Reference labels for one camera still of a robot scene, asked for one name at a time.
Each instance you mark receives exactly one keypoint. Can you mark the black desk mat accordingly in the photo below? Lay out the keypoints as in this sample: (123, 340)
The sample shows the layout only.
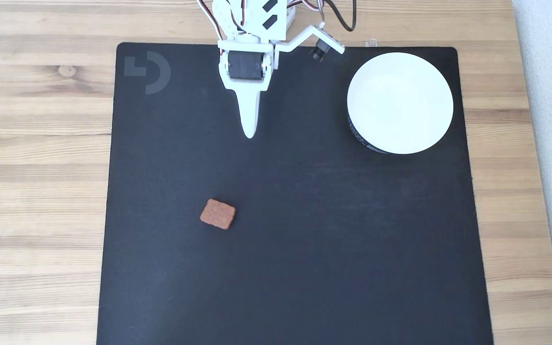
(304, 239)

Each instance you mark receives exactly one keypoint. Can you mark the wrist camera on white bracket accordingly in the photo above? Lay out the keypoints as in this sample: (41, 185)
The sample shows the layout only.
(319, 50)

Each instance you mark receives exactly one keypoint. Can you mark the white round bowl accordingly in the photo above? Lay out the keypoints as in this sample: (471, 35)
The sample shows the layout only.
(400, 103)

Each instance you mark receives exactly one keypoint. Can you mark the small clear plastic piece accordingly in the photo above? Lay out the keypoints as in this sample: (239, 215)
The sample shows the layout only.
(371, 43)

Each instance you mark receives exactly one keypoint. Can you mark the red-brown toy block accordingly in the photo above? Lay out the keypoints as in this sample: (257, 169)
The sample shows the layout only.
(217, 214)

